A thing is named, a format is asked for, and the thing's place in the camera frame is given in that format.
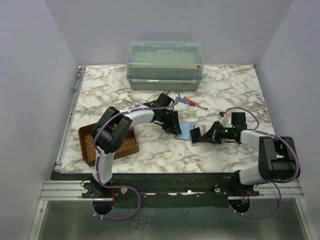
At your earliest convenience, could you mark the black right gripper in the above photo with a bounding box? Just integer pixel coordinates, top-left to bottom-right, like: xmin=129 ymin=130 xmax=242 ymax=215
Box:
xmin=199 ymin=120 xmax=236 ymax=145

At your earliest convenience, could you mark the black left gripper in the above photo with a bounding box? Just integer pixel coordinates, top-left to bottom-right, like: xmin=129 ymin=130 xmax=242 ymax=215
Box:
xmin=159 ymin=110 xmax=182 ymax=135

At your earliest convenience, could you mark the tan leather card holder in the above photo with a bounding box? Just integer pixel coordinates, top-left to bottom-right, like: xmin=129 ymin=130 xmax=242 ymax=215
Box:
xmin=174 ymin=122 xmax=206 ymax=141

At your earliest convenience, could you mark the black credit card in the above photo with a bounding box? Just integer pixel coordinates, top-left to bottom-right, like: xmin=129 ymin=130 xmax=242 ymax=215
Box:
xmin=190 ymin=127 xmax=202 ymax=144

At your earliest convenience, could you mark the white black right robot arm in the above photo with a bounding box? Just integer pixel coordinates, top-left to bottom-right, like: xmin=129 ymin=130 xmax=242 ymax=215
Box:
xmin=191 ymin=112 xmax=301 ymax=196

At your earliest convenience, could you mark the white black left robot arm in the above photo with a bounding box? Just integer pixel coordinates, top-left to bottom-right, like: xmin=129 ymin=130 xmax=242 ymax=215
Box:
xmin=91 ymin=92 xmax=182 ymax=198

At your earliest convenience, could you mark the orange grey small screwdriver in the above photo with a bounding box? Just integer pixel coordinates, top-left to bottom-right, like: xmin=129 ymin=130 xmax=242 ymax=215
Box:
xmin=183 ymin=96 xmax=208 ymax=110

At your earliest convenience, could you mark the brown woven divided tray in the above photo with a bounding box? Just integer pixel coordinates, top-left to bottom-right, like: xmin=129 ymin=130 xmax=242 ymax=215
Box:
xmin=77 ymin=122 xmax=140 ymax=168

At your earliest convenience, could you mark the clear green plastic storage box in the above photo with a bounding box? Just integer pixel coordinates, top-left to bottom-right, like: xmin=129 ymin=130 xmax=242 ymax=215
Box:
xmin=126 ymin=41 xmax=204 ymax=91

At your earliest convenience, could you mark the blue red handled screwdriver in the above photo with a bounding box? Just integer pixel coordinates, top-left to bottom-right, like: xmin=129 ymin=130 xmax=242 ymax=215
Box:
xmin=176 ymin=97 xmax=194 ymax=106

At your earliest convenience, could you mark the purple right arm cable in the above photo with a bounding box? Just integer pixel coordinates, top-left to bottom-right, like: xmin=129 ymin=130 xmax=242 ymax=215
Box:
xmin=219 ymin=106 xmax=301 ymax=219

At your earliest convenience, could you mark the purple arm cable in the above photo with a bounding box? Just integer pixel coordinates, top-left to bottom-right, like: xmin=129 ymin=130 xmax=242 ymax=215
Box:
xmin=219 ymin=106 xmax=301 ymax=219
xmin=92 ymin=89 xmax=181 ymax=221

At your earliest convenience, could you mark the black metal base rail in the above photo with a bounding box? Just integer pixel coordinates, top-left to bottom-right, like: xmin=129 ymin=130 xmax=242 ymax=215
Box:
xmin=51 ymin=172 xmax=259 ymax=209

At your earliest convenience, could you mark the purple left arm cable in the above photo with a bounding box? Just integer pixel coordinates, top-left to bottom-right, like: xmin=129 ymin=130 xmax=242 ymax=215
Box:
xmin=92 ymin=89 xmax=181 ymax=221

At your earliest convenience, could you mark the aluminium extrusion rail right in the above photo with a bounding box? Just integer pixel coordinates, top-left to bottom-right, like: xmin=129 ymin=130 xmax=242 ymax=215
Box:
xmin=258 ymin=180 xmax=305 ymax=199

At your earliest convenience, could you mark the aluminium extrusion rail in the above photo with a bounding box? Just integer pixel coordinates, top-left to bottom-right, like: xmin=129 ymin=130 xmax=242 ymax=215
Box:
xmin=258 ymin=180 xmax=305 ymax=199
xmin=39 ymin=180 xmax=88 ymax=201

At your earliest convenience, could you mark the aluminium extrusion rail left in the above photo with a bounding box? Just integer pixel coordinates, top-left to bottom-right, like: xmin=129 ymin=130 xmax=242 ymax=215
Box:
xmin=39 ymin=180 xmax=88 ymax=201

